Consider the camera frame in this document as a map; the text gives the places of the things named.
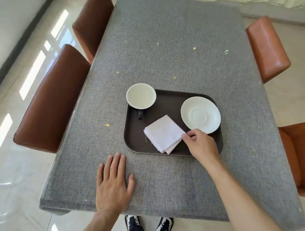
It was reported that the person's right forearm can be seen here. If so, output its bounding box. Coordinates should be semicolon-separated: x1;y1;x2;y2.
202;156;282;231

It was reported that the white cloth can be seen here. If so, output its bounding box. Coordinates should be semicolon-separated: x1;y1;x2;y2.
143;115;187;155

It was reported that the black and white sneaker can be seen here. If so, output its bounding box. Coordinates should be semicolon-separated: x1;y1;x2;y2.
156;217;174;231
124;215;144;231

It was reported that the white cup with black handle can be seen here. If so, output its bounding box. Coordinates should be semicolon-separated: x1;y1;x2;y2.
126;83;157;120

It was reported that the person's right hand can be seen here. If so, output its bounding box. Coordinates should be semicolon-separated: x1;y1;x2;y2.
182;129;221;167

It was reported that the brown leather chair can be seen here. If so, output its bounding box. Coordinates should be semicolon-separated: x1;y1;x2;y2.
72;0;114;65
13;44;91;154
246;16;291;84
278;122;305;197

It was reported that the grey tablecloth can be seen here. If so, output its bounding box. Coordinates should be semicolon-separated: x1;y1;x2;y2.
39;0;305;222

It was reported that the white saucer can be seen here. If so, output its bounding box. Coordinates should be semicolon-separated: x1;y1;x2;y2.
181;96;221;134

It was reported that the person's left hand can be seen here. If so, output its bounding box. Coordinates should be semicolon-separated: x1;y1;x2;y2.
95;152;136;214

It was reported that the person's left forearm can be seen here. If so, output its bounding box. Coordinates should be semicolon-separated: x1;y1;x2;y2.
83;210;125;231

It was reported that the dark brown tray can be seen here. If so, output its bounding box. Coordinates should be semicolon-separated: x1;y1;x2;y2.
123;89;224;157

